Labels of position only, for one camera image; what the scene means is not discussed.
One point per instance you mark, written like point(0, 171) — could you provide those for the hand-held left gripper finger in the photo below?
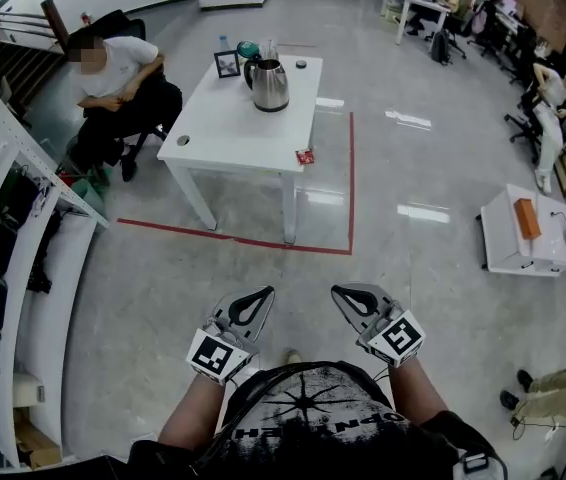
point(223, 305)
point(263, 318)

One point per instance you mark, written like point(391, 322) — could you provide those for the green bin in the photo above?
point(88, 190)

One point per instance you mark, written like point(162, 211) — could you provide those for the black backpack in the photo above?
point(441, 47)

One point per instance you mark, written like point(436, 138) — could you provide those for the white office desk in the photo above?
point(413, 3)

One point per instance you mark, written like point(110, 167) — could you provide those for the wooden staircase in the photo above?
point(13, 43)

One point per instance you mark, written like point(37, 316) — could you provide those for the person's shoe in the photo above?
point(291, 356)

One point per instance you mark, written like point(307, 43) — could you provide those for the small red packet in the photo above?
point(305, 157)

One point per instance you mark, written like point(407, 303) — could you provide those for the person's left forearm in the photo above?
point(190, 413)

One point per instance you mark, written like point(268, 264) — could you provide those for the plastic water bottle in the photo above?
point(223, 44)

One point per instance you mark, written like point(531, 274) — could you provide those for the orange box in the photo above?
point(527, 218)

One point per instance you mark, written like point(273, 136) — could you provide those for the person's black printed t-shirt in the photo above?
point(313, 428)

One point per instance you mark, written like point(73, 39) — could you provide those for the red canister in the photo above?
point(66, 178)

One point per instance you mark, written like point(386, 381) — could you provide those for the white shelf unit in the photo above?
point(38, 318)

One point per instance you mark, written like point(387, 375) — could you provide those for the black picture frame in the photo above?
point(227, 64)

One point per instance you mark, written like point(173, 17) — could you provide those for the black office chair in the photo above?
point(123, 23)

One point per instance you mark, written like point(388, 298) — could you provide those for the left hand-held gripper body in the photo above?
point(213, 355)

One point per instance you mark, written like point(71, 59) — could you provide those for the small white table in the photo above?
point(508, 238)

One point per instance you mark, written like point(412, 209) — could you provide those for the black tape roll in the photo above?
point(301, 64)

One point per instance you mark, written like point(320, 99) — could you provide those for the stainless steel electric kettle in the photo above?
point(270, 88)

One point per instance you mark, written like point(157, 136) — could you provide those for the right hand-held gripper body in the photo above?
point(395, 338)

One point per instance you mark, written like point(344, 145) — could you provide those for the person's right forearm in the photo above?
point(415, 393)

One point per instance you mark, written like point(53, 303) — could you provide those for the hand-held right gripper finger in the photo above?
point(348, 315)
point(380, 299)

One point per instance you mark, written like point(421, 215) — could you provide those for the cardboard box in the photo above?
point(38, 443)

